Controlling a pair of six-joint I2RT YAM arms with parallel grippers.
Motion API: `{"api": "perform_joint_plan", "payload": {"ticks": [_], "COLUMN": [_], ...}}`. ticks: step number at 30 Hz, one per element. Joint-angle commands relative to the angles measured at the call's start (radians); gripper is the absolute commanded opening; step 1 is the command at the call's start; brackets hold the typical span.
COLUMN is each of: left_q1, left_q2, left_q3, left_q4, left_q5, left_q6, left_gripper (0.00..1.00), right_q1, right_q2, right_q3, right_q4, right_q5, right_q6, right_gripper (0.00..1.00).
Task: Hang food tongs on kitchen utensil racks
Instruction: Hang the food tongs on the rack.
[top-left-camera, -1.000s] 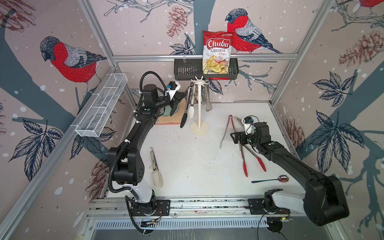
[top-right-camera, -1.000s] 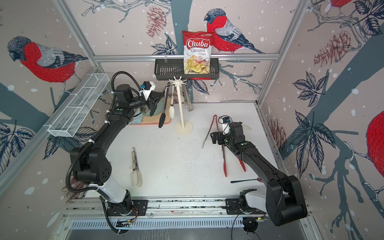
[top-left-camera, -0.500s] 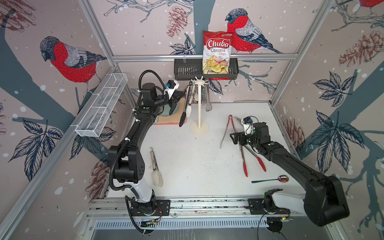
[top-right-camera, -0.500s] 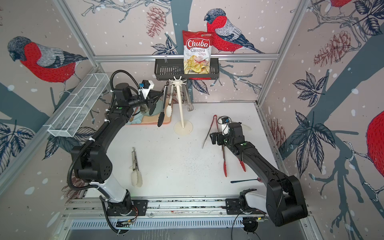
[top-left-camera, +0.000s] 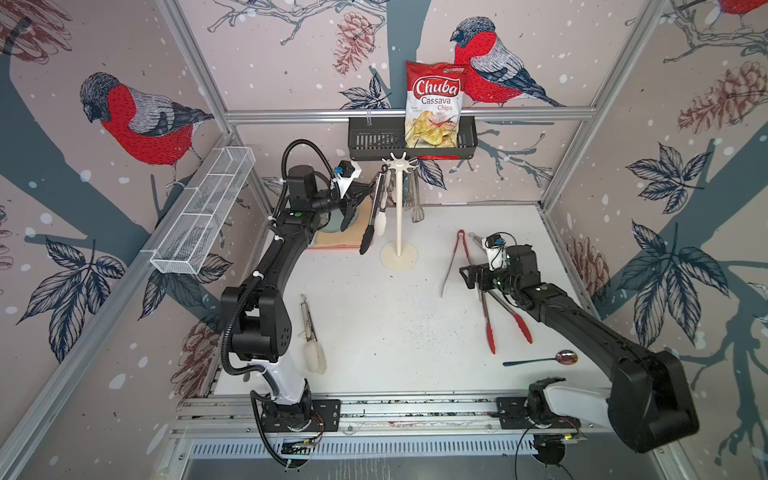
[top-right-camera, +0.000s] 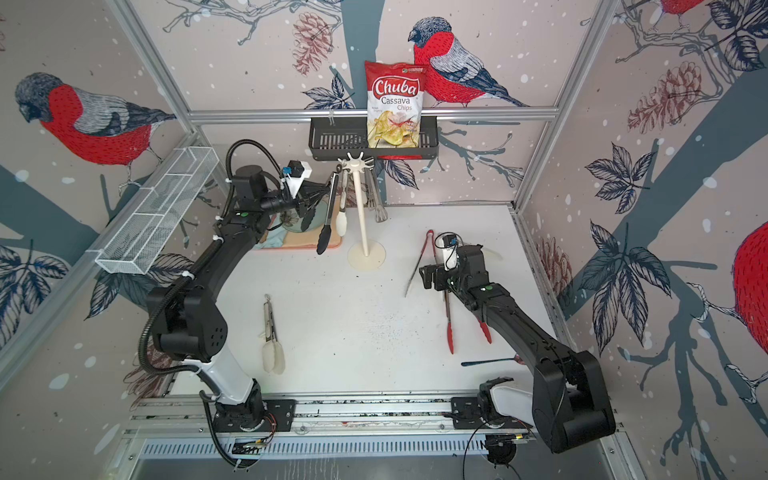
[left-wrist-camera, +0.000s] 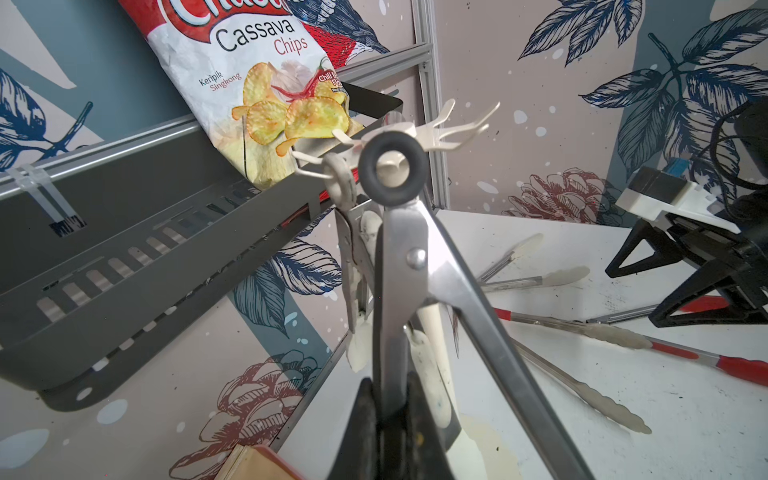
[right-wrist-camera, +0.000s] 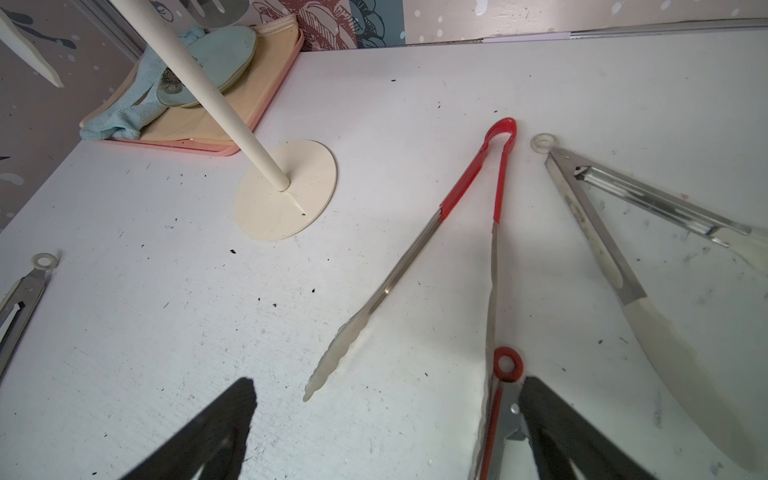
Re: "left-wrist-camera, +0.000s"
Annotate cream utensil rack stand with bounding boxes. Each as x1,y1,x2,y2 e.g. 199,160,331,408
298,101,488,479

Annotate Chuba cassava chips bag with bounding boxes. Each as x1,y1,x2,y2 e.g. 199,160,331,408
121,0,363,190

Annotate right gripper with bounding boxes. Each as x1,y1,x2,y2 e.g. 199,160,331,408
605,203,767,328

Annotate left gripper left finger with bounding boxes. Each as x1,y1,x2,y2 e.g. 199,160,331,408
327,378,381,480

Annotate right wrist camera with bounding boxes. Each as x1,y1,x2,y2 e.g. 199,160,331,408
616,166,741,234

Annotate black steel tongs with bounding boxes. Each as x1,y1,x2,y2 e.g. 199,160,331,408
358,131,593,479

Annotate dark wall basket shelf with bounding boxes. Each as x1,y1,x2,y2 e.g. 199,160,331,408
0,81,404,413

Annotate orange cutting board mat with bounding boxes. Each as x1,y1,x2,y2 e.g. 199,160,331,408
215,445,302,480

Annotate red tipped steel tongs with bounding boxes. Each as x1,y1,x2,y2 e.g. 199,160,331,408
495,308,767,386

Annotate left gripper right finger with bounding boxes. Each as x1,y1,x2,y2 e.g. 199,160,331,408
404,372,454,480

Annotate white tipped tongs right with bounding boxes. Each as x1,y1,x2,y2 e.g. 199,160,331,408
476,233,591,293

